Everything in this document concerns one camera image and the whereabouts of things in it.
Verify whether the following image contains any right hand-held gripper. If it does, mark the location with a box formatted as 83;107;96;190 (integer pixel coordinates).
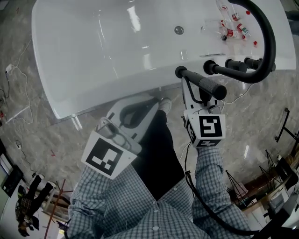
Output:
181;77;227;148

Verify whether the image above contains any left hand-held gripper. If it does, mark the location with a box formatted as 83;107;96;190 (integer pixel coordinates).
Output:
80;94;162;180

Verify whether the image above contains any black handheld shower head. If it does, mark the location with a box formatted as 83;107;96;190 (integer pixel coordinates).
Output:
181;69;228;101

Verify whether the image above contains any black shower head holder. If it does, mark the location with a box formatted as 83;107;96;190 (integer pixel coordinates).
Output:
175;65;188;79

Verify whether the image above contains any white bathtub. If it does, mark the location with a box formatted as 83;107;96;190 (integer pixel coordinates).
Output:
31;0;297;120

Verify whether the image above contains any person's right forearm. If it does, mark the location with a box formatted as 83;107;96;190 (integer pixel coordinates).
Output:
191;146;254;239

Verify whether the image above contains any person's left forearm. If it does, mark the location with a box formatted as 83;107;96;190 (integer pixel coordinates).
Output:
69;165;157;239

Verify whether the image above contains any person's white shoe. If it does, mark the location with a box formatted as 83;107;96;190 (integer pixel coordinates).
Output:
158;98;172;115

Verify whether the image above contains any person's black trouser leg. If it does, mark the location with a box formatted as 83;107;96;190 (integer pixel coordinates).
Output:
130;109;185;201

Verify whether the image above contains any black metal rack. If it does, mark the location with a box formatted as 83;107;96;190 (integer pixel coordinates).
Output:
274;107;299;143

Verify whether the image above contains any person's checked shirt torso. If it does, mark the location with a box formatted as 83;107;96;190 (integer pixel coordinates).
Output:
67;179;255;239

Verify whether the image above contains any brown wooden stand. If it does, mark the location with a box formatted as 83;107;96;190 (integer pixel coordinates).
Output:
43;179;74;239

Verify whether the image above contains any black monitor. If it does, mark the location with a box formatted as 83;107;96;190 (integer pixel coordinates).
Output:
0;164;24;198

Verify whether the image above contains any thin white cable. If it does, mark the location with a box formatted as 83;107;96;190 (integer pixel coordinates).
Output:
221;82;255;110

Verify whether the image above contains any black faucet handle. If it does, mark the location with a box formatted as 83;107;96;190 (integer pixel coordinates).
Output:
224;59;248;72
243;57;263;70

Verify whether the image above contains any black wire frame stand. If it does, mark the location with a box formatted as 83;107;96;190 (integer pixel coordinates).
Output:
258;149;282;189
225;169;249;204

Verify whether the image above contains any thick black gripper cable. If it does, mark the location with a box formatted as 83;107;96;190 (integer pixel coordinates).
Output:
184;170;299;237

